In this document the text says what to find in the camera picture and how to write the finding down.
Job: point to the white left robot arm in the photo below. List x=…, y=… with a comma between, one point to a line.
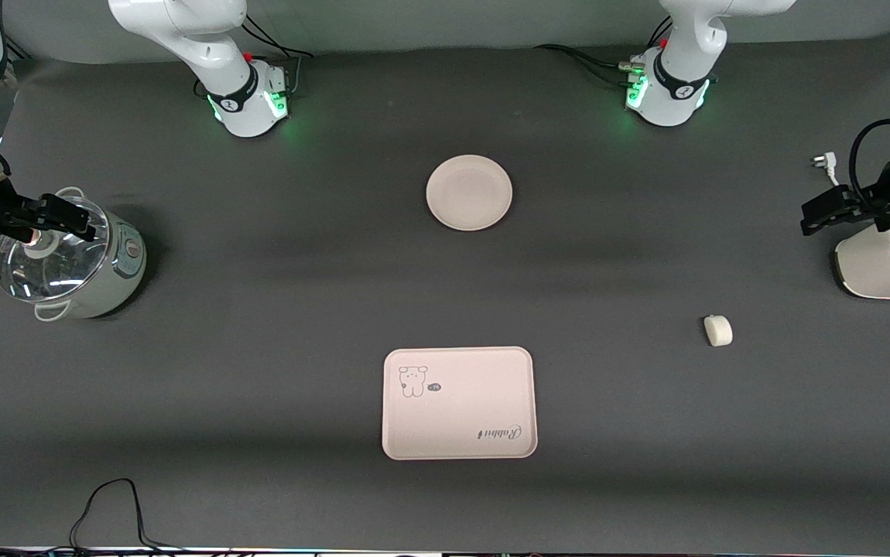
x=681, y=46

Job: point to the aluminium frame rail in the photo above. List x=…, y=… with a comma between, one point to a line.
x=16, y=49

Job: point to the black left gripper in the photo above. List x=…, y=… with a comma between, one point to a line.
x=872, y=207

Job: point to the white rounded countertop appliance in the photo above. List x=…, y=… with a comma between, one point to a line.
x=871, y=271

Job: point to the cream tray with rabbit print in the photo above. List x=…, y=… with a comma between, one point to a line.
x=460, y=418

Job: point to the white steamed bun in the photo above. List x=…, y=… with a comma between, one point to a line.
x=718, y=331

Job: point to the round cream plate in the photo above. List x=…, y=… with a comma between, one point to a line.
x=469, y=193

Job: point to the glass pot lid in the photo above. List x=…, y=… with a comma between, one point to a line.
x=50, y=277

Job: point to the pale electric cooking pot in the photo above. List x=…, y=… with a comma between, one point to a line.
x=116, y=278

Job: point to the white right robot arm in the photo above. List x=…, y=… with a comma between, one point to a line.
x=213, y=46

